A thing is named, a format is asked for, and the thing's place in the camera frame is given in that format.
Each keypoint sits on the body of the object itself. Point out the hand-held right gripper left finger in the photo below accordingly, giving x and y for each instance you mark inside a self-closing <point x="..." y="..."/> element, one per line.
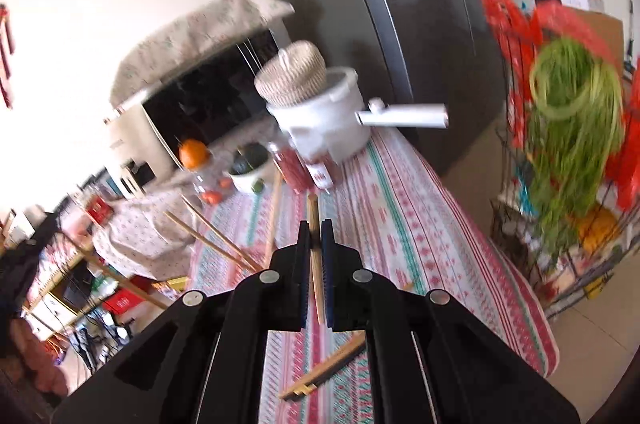
<point x="302" y="274"/>

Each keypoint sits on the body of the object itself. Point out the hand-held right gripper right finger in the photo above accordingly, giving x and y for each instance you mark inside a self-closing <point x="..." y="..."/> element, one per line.
<point x="327" y="274"/>

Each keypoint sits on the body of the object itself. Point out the long wooden chopstick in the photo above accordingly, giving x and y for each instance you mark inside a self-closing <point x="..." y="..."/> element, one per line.
<point x="210" y="223"/>
<point x="313" y="224"/>
<point x="276" y="209"/>
<point x="200" y="234"/>

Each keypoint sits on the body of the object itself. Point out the patterned tablecloth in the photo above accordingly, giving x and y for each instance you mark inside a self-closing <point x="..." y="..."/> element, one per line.
<point x="400" y="229"/>

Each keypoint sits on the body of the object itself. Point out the short red spice jar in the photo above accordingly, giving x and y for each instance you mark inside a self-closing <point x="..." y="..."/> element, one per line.
<point x="320" y="174"/>

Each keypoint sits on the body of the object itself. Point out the tall red spice jar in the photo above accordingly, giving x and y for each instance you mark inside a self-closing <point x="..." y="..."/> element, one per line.
<point x="290" y="169"/>

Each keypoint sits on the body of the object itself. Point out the white bowl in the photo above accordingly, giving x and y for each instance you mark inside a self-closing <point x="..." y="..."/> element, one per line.
<point x="245" y="181"/>

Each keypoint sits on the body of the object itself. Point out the glass jar of oranges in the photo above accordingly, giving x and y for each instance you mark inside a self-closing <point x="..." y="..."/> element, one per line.
<point x="207" y="184"/>

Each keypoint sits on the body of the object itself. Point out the green squash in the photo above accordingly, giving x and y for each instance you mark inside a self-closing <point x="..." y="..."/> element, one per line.
<point x="250" y="154"/>

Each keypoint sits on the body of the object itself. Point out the white electric pot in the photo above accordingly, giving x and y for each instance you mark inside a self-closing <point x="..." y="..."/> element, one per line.
<point x="325" y="124"/>

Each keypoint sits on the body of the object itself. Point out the orange fruit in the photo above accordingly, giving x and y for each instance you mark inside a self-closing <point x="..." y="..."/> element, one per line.
<point x="194" y="153"/>

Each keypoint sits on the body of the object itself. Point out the wooden shelf rack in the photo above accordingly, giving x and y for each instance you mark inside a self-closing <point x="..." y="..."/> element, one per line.
<point x="125" y="286"/>

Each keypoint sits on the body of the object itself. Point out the woven round basket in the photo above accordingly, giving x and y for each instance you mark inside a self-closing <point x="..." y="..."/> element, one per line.
<point x="292" y="72"/>

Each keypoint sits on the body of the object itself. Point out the black microwave oven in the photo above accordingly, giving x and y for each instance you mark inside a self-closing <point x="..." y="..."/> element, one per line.
<point x="200" y="99"/>

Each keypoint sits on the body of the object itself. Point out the red box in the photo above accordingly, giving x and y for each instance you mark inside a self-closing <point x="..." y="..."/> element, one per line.
<point x="98" y="210"/>

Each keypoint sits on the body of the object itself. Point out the white air fryer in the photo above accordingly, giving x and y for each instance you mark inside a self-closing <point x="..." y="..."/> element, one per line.
<point x="125" y="149"/>

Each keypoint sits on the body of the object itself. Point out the dark grey refrigerator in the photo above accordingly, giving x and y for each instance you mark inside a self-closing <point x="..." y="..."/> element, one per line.
<point x="400" y="29"/>

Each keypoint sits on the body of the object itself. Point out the floral microwave cover cloth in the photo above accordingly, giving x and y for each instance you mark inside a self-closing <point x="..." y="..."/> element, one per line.
<point x="200" y="24"/>

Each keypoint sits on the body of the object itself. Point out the green leafy vegetables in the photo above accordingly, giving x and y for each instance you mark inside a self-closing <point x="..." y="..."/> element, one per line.
<point x="570" y="154"/>

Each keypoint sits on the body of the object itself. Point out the yellow packet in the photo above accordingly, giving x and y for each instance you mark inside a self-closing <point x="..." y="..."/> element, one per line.
<point x="597" y="229"/>

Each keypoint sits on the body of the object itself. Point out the dark cloth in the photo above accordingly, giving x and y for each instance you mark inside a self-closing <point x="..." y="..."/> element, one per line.
<point x="25" y="264"/>

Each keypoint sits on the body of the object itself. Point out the pink cloth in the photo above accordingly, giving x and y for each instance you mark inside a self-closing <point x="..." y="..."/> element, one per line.
<point x="30" y="354"/>

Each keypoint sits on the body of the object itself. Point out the small red plastic bag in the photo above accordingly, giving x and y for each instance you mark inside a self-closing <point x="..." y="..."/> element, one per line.
<point x="505" y="19"/>

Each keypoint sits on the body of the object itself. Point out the large red plastic bag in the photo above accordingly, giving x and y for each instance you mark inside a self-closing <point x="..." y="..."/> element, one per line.
<point x="565" y="22"/>

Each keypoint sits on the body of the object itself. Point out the brown cardboard box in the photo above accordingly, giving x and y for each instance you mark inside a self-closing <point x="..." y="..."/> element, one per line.
<point x="607" y="29"/>

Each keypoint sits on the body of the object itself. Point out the red tassel wall ornament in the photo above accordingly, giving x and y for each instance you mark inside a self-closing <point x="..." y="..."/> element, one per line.
<point x="5" y="49"/>

